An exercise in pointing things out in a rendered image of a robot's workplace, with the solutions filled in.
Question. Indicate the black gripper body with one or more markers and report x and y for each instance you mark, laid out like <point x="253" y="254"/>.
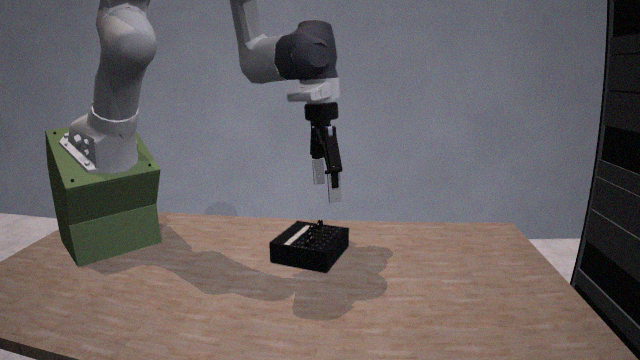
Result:
<point x="321" y="113"/>

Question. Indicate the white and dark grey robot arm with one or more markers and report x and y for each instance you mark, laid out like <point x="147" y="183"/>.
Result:
<point x="128" y="43"/>

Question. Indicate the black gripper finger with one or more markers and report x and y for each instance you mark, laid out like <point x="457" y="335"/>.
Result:
<point x="332" y="158"/>
<point x="317" y="158"/>

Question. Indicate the black lighting desk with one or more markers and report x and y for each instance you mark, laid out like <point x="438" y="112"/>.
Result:
<point x="320" y="254"/>

